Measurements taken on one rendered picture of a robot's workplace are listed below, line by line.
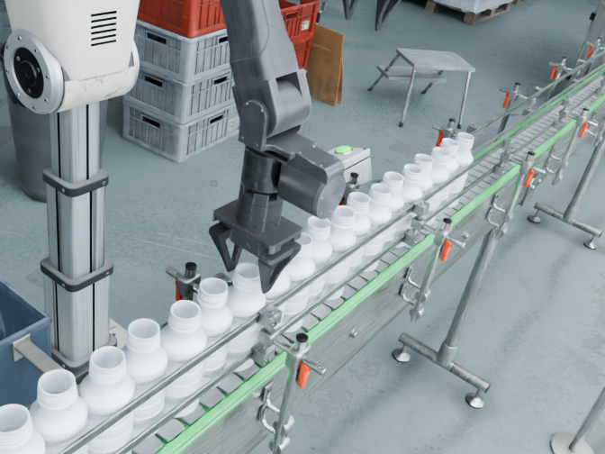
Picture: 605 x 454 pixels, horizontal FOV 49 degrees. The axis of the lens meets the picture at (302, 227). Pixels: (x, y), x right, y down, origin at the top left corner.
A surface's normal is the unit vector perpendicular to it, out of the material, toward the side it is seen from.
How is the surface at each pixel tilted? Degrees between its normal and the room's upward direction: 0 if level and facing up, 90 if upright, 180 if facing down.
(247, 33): 82
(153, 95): 90
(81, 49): 90
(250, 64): 89
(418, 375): 0
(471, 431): 0
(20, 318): 90
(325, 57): 102
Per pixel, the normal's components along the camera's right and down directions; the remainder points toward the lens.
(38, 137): -0.15, 0.57
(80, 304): 0.79, 0.44
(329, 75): -0.59, 0.50
